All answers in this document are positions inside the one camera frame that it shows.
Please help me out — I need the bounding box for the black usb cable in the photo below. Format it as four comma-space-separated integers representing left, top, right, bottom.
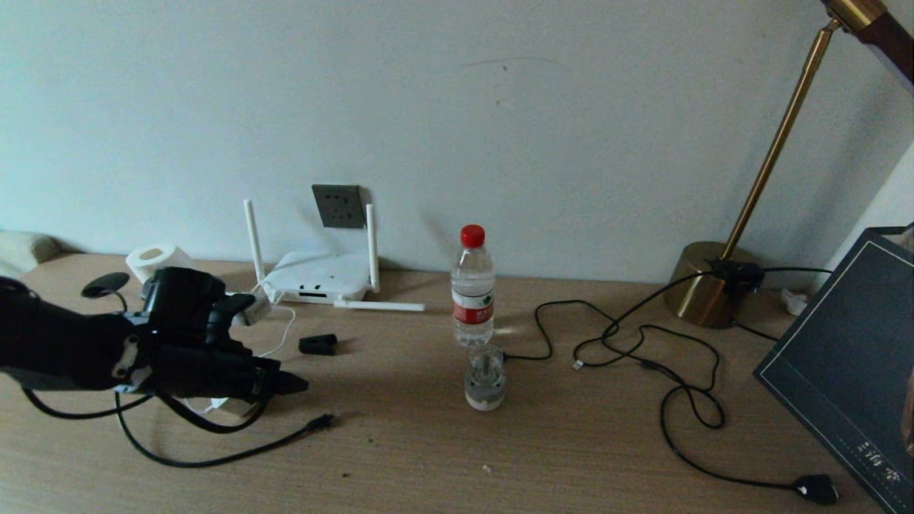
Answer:
500, 301, 622, 362

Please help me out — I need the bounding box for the small black lamp connector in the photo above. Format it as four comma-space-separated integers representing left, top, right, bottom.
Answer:
707, 261, 763, 297

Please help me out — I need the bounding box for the small clear humidifier grey base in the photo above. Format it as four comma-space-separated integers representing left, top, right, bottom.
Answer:
463, 346, 508, 413

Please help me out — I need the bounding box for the black cable with silver connector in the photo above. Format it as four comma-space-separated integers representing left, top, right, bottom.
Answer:
572, 270, 715, 372

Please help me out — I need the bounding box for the black lamp power cord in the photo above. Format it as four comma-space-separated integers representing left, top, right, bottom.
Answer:
603, 325, 842, 508

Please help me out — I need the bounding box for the thin white adapter cable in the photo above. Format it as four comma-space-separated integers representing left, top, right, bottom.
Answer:
182, 303, 297, 416

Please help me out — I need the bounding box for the white wifi router with antennas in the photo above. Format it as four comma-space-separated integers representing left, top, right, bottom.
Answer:
243, 200, 425, 313

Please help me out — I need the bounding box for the grey wall power socket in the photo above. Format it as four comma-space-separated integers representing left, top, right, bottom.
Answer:
312, 184, 366, 229

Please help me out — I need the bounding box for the white toilet paper roll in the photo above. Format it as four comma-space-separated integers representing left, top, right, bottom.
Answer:
126, 244, 194, 286

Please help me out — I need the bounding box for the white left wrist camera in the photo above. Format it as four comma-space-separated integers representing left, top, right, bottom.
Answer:
239, 291, 273, 327

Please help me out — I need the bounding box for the brass desk lamp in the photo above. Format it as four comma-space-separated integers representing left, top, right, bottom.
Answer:
663, 0, 914, 330

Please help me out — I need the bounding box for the white power adapter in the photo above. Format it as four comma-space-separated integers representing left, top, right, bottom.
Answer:
211, 396, 259, 420

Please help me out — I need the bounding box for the water bottle with red cap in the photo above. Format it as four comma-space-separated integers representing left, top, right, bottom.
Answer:
451, 225, 496, 348

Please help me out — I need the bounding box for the black cable with round disc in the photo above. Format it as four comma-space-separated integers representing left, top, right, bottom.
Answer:
21, 272, 338, 470

